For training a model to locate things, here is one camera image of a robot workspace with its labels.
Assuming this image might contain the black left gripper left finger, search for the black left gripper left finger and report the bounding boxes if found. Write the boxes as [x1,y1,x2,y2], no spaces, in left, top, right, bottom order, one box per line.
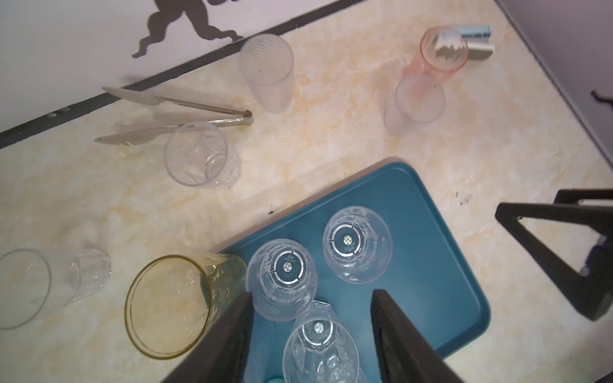
[164,291,254,382]

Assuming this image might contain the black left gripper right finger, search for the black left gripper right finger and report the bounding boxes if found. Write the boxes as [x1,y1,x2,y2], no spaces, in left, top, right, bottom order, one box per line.
[370,289,461,382]

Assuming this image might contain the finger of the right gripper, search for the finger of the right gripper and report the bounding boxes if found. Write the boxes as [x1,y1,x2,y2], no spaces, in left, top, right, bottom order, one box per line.
[554,188,613,205]
[495,203,612,321]

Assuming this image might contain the amber yellow tall glass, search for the amber yellow tall glass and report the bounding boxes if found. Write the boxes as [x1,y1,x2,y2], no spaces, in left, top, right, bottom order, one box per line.
[125,253,247,360]

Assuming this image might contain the pink plastic cup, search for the pink plastic cup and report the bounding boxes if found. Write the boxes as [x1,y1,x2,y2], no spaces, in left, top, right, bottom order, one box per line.
[406,26,469,84]

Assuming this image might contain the clear glass back tall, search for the clear glass back tall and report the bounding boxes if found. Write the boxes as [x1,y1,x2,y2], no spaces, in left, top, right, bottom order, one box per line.
[239,34,295,113]

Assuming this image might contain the teal rectangular tray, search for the teal rectangular tray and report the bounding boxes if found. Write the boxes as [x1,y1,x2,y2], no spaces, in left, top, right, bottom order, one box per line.
[224,162,490,382]

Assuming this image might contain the white stapler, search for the white stapler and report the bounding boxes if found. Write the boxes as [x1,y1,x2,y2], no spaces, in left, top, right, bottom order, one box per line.
[453,25,495,61]

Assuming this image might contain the metal serving tongs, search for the metal serving tongs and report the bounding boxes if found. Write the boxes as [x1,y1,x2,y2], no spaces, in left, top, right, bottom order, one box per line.
[94,87,254,146]

